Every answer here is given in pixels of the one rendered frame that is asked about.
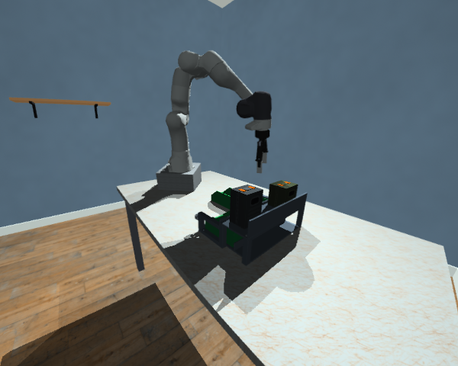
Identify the grey metal shelf rack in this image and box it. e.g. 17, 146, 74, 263
195, 193, 307, 266

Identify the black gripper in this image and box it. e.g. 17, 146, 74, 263
255, 130, 269, 173

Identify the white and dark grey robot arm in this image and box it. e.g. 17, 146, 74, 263
166, 50, 272, 173

